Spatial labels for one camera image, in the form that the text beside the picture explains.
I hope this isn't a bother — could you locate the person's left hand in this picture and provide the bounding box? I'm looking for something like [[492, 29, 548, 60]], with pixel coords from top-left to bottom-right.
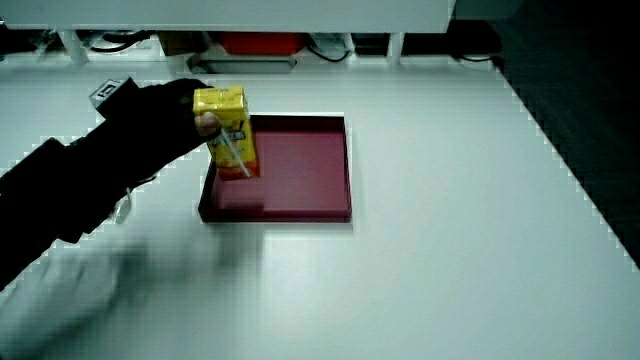
[[89, 76, 222, 187]]

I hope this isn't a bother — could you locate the yellow ice redtea carton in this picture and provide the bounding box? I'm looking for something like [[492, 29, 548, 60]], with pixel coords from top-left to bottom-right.
[[192, 85, 261, 182]]

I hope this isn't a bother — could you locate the dark red square tray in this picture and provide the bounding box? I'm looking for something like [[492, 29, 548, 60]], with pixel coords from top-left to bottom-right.
[[197, 114, 353, 224]]

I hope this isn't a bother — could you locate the grey flat tray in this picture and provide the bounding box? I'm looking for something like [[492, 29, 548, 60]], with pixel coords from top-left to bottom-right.
[[186, 53, 299, 76]]

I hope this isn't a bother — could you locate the white background table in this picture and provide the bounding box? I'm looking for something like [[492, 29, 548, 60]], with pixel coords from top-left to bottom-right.
[[0, 0, 457, 66]]

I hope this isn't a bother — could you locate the red storage box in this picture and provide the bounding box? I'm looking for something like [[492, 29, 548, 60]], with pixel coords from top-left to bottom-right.
[[216, 32, 307, 57]]

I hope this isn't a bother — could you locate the black cable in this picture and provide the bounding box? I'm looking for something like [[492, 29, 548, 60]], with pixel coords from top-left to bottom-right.
[[304, 41, 352, 64], [87, 29, 157, 54]]

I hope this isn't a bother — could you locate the white glove strap tag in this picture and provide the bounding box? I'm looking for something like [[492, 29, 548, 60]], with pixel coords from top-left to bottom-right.
[[112, 187, 134, 226]]

